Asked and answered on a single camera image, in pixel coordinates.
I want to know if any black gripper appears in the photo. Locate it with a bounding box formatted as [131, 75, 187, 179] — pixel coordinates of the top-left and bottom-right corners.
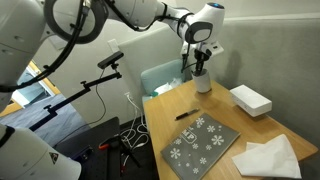
[193, 48, 213, 76]

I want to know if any black pen silver tip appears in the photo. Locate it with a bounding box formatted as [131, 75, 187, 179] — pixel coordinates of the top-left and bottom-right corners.
[174, 108, 200, 121]

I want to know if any grey snowflake mat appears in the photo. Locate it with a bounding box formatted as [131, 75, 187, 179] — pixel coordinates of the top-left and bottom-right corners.
[160, 112, 241, 180]

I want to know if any white ceramic mug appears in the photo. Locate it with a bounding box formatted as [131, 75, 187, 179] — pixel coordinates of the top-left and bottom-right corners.
[192, 68, 212, 94]

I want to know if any white plastic bag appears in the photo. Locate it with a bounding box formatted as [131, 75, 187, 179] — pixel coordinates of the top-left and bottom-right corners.
[151, 77, 184, 98]

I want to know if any teal upholstered chair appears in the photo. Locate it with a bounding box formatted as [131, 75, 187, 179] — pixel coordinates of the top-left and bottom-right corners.
[139, 59, 187, 101]

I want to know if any white power strip box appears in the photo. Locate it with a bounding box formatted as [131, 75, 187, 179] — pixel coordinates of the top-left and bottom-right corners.
[229, 84, 273, 118]

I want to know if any long grey felt partition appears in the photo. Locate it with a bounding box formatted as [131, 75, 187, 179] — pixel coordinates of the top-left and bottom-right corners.
[186, 14, 320, 149]

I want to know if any white paper tissue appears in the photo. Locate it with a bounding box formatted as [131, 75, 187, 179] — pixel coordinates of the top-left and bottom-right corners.
[231, 133, 303, 179]

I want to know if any black robot platform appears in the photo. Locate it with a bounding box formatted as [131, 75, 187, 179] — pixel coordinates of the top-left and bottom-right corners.
[53, 116, 122, 180]

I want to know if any white wall switch plate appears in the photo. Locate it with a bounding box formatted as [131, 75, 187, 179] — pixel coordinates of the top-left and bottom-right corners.
[107, 38, 120, 54]

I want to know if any white cables bundle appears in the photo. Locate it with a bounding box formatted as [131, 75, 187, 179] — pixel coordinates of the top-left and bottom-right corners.
[119, 94, 150, 151]

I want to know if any black camera on stand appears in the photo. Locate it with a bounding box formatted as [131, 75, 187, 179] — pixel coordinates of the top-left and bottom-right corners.
[97, 50, 125, 70]

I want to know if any thin black camera cable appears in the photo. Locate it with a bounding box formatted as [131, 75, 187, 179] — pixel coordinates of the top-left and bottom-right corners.
[87, 68, 108, 126]

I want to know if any orange handled black clamp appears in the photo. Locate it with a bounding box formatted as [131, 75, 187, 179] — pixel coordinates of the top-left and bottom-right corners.
[98, 133, 143, 169]

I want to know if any black articulated camera stand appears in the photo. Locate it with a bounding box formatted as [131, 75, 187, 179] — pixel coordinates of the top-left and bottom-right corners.
[29, 63, 123, 132]

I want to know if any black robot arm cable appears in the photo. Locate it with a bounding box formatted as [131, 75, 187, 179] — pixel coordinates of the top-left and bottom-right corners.
[0, 0, 205, 94]

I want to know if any orange wooden door frame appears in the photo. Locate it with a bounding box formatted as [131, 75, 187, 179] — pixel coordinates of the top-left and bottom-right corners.
[0, 59, 62, 118]

